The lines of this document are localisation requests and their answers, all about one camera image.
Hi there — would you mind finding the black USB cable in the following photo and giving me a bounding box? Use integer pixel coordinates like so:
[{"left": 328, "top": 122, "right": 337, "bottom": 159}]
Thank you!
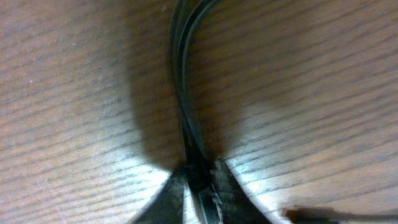
[{"left": 169, "top": 0, "right": 224, "bottom": 224}]

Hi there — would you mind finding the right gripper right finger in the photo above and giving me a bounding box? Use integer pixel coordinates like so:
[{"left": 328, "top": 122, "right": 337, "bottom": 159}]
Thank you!
[{"left": 211, "top": 157, "right": 271, "bottom": 224}]

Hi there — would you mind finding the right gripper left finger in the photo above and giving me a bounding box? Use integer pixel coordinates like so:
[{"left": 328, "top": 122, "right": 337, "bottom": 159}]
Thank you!
[{"left": 132, "top": 169, "right": 185, "bottom": 224}]

